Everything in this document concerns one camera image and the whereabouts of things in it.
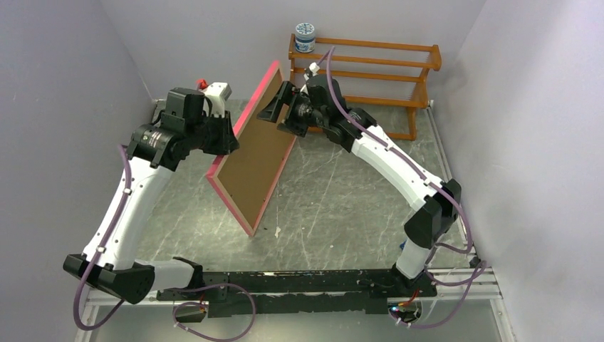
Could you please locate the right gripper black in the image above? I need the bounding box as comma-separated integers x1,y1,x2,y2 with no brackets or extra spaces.
256,81,328,138

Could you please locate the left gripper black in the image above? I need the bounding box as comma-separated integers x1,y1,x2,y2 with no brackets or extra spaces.
186,108,239,155

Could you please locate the brown frame backing board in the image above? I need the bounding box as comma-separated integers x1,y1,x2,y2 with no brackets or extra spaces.
216,69,296,223

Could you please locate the pink wooden picture frame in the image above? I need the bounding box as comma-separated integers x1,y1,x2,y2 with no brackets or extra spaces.
206,60,298,237

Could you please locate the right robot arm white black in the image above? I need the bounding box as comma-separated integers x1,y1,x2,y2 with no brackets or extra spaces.
257,75,461,296

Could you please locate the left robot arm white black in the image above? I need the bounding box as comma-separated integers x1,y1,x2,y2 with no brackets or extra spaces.
63,82,239,304

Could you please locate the blue white lidded jar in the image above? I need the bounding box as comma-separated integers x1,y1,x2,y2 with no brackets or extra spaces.
294,22,316,53

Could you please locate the orange wooden rack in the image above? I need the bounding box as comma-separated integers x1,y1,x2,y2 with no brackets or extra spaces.
288,34,442,141

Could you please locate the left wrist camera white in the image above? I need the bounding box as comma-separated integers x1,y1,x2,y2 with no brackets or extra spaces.
197,79,232,118

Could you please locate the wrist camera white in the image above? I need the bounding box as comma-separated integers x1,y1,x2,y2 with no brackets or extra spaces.
197,79,232,118
303,62,321,81

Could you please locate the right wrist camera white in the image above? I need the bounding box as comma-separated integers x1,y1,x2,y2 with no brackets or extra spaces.
303,62,321,81

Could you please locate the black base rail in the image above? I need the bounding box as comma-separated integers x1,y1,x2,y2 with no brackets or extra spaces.
156,267,437,318

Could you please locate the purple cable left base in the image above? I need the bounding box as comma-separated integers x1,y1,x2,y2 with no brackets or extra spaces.
172,282,258,342

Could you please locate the aluminium extrusion rail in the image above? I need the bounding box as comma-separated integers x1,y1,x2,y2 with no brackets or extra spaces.
425,105,501,303

